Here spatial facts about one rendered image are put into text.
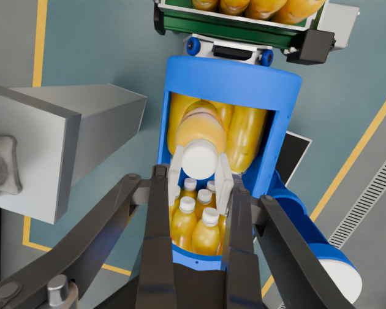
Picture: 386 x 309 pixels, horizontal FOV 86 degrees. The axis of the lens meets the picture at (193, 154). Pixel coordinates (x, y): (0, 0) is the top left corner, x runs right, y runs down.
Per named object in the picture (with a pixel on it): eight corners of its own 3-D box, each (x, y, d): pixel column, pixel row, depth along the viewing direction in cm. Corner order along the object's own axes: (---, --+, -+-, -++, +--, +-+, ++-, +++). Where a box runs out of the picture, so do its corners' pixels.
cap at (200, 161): (219, 167, 24) (220, 174, 23) (187, 173, 25) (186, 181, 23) (212, 136, 23) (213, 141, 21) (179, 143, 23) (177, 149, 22)
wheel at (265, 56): (258, 65, 55) (265, 66, 54) (263, 47, 54) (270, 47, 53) (264, 68, 59) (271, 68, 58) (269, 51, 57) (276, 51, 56)
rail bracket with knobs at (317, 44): (277, 61, 62) (291, 57, 52) (284, 34, 59) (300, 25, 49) (309, 66, 62) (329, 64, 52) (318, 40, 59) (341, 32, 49)
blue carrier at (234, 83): (146, 287, 86) (133, 381, 60) (168, 60, 56) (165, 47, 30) (211, 288, 90) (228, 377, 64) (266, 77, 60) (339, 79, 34)
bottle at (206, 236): (209, 266, 60) (222, 212, 54) (211, 289, 53) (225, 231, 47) (185, 262, 60) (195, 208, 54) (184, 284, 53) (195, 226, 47)
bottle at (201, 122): (222, 132, 42) (235, 176, 25) (189, 139, 43) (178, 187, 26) (215, 97, 39) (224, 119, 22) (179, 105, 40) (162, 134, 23)
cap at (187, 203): (194, 213, 53) (195, 206, 52) (179, 211, 52) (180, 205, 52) (193, 203, 56) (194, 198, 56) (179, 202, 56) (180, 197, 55)
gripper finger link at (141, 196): (162, 210, 15) (119, 204, 15) (171, 178, 19) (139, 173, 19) (164, 192, 14) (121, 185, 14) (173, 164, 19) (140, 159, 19)
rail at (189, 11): (160, 10, 54) (157, 7, 51) (160, 7, 54) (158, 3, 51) (309, 35, 54) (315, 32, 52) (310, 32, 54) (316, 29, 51)
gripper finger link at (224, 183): (224, 181, 16) (234, 183, 15) (219, 151, 22) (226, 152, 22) (217, 214, 17) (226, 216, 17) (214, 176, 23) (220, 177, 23)
